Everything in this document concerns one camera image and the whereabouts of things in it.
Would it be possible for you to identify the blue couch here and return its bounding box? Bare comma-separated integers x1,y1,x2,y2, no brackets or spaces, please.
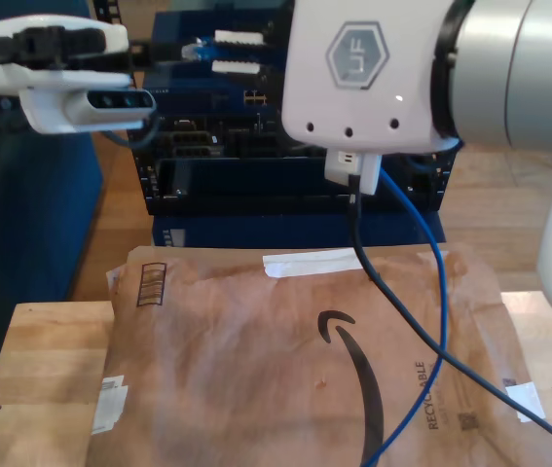
0,111,106,364

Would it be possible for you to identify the white paper label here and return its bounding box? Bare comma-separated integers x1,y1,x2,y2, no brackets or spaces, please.
91,374,129,437

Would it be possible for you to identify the black rack server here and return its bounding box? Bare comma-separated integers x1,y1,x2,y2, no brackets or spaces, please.
131,110,455,160

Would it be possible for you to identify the dark blue base box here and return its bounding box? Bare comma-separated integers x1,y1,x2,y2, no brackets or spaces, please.
151,213,448,248

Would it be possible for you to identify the small white tape piece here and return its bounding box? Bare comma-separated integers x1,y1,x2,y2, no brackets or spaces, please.
502,381,547,424

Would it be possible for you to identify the blue network switch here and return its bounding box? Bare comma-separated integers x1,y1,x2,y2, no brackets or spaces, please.
143,9,289,116

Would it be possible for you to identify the blue network cable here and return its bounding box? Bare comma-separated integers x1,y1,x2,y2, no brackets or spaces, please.
180,41,452,467

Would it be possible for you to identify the brown packing paper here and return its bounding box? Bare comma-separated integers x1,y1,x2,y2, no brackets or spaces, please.
85,242,552,467

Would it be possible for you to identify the long white tape strip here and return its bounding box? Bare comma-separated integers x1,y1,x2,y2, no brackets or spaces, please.
261,246,369,279

